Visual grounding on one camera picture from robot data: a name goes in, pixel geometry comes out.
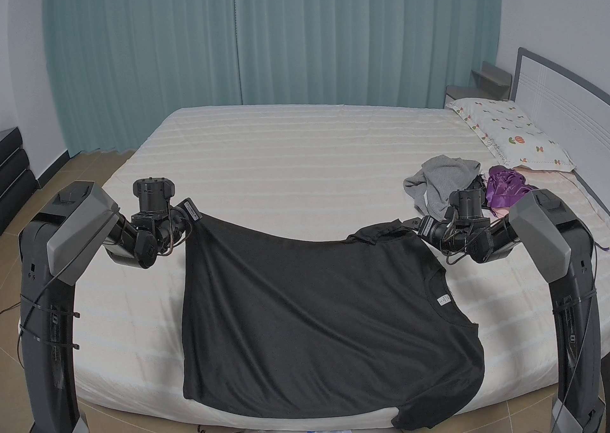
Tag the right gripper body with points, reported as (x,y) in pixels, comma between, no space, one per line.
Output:
(436,233)

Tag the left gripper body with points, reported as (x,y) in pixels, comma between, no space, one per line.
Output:
(181,221)

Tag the black T-shirt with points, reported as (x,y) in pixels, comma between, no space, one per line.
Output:
(309,316)

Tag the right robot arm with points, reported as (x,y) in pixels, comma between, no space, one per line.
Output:
(538,231)

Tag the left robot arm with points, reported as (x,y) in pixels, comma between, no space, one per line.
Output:
(76,226)

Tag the bed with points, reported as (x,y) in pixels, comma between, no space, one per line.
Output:
(295,159)

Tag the grey garment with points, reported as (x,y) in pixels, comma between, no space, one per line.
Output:
(438,180)

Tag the black shiny garment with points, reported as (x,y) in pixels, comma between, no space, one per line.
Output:
(479,190)

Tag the pink garment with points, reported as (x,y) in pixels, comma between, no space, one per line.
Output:
(500,212)

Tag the purple garment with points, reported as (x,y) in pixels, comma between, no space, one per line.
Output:
(505,185)

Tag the white printed pillow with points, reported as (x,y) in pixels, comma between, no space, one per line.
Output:
(514,133)

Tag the grey bedside table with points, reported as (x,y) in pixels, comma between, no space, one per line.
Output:
(469,91)

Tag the black chest of drawers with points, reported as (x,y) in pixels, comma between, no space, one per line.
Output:
(14,173)

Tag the blue-green curtain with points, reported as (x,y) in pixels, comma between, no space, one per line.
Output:
(367,25)
(143,40)

